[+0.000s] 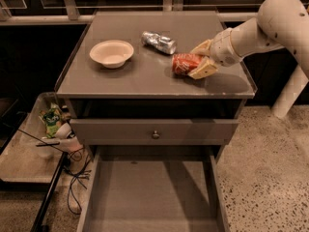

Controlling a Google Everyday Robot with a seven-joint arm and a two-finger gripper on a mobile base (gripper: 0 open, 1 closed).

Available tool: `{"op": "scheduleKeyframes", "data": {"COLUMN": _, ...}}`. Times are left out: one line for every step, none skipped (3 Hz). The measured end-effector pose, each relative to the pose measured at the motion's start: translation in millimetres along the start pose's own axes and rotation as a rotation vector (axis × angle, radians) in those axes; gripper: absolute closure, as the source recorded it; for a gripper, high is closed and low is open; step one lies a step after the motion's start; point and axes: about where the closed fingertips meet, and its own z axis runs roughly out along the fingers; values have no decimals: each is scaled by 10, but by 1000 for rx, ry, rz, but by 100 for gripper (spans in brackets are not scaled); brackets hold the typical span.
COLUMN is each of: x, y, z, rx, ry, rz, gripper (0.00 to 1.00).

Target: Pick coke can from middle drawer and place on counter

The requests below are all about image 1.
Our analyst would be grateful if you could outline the white paper bowl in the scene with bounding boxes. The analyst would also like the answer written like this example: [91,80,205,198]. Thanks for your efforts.
[89,40,134,69]

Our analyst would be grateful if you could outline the grey drawer cabinet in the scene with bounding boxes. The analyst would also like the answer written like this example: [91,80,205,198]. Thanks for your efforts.
[57,12,256,155]

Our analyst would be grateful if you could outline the open middle drawer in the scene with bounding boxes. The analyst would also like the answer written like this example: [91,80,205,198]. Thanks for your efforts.
[77,146,230,232]

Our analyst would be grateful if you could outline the crushed silver can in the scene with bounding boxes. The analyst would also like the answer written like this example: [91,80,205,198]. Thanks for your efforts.
[141,31,177,55]

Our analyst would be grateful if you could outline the green snack bag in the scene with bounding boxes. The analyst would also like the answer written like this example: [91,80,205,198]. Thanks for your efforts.
[40,103,64,138]

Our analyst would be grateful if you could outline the white cup in bin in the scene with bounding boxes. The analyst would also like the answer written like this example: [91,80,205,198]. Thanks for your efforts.
[55,123,71,139]

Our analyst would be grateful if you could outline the red coke can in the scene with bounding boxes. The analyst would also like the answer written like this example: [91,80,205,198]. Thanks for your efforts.
[172,53,203,75]

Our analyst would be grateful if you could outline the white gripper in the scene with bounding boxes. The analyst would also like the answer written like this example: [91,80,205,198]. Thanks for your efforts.
[188,28,242,79]

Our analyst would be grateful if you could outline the black cables on floor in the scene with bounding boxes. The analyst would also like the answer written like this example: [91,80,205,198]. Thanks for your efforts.
[62,147,93,216]

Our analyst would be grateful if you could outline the metal railing frame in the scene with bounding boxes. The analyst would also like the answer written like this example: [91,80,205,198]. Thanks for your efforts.
[0,0,309,27]

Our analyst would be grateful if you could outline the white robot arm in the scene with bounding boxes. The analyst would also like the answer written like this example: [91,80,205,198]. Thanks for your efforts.
[189,0,309,118]

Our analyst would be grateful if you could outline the top drawer with knob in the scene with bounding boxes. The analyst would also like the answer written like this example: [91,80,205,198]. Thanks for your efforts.
[70,119,238,146]

